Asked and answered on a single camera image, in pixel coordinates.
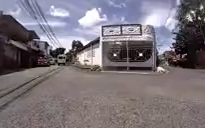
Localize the white building with ornate gate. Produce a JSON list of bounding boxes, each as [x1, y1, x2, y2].
[[75, 23, 158, 72]]

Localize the dark green tree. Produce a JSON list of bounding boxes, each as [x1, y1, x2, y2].
[[64, 39, 85, 63]]

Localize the grey asphalt road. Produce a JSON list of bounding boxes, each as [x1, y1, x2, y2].
[[0, 64, 205, 128]]

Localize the white van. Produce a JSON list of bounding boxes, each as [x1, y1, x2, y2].
[[56, 54, 67, 66]]

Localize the white object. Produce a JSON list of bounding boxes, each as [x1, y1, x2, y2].
[[156, 66, 168, 75]]

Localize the red car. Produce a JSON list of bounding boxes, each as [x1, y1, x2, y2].
[[36, 55, 51, 68]]

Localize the concrete pavement strip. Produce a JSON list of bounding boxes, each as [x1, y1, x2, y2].
[[0, 65, 66, 115]]

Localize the row of dark buildings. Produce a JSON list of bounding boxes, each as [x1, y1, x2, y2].
[[0, 1, 53, 76]]

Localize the tall dark trees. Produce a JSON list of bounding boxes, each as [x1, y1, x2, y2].
[[171, 0, 205, 70]]

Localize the overhead wires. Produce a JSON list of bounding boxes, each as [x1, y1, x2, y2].
[[17, 0, 65, 50]]

